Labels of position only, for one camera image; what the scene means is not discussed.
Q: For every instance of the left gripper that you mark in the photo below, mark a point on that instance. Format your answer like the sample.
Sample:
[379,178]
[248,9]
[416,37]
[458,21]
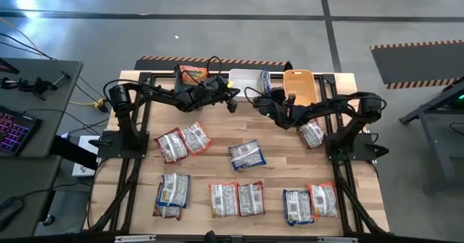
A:
[214,92]

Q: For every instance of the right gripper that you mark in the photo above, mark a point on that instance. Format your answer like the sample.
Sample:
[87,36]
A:
[279,114]

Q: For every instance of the blue Maruchan noodle pack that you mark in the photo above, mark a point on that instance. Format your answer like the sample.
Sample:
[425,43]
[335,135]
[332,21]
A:
[174,190]
[297,206]
[265,80]
[247,155]

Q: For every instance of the orange Maruchan noodle pack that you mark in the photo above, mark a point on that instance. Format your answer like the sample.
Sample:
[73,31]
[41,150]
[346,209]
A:
[190,77]
[223,199]
[195,138]
[323,199]

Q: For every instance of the red Maruchan noodle pack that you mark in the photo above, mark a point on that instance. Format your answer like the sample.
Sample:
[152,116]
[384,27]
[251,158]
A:
[166,212]
[311,134]
[251,199]
[170,147]

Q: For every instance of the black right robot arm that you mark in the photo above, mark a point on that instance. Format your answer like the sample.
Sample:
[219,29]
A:
[330,107]

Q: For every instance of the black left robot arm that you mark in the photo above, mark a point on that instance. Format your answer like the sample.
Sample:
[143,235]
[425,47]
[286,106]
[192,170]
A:
[156,92]

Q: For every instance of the white plastic bin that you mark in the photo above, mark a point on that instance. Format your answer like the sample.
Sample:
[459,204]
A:
[243,80]

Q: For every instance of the orange plastic bin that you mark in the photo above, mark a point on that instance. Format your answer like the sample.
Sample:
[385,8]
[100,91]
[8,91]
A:
[302,85]

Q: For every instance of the blue-grey plastic bin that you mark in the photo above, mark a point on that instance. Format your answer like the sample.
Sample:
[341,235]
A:
[177,85]

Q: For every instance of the black floor mat striped edge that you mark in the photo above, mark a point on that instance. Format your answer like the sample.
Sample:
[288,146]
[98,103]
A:
[417,63]
[159,65]

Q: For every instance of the white box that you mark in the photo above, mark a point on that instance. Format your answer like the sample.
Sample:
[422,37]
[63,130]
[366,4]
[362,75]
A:
[87,143]

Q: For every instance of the grey desk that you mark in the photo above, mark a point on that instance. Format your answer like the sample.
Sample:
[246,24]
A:
[43,67]
[21,177]

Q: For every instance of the black computer with green light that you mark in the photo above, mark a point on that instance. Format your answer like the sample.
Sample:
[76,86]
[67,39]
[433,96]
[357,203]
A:
[460,98]

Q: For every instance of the black clamp tool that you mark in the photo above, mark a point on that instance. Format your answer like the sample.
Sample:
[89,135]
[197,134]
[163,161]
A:
[29,87]

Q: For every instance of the black backlit keyboard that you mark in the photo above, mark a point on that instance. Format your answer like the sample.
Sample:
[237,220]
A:
[14,130]

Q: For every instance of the black round floor object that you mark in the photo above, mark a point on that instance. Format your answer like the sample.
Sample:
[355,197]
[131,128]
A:
[48,220]

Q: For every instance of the dark device on desk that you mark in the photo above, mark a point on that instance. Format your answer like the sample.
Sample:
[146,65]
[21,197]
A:
[7,69]

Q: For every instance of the black computer mouse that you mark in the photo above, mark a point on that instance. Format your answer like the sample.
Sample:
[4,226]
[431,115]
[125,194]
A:
[9,210]

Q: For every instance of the black aluminium table frame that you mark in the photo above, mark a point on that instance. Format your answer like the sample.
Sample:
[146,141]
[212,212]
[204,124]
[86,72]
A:
[328,87]

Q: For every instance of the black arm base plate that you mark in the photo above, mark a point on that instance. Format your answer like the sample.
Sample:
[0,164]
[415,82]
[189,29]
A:
[108,150]
[362,152]

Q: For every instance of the black metal table frame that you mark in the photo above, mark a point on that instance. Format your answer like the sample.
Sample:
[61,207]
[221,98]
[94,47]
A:
[411,115]

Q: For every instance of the silver bracket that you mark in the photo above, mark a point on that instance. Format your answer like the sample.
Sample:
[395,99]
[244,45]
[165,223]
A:
[337,239]
[134,239]

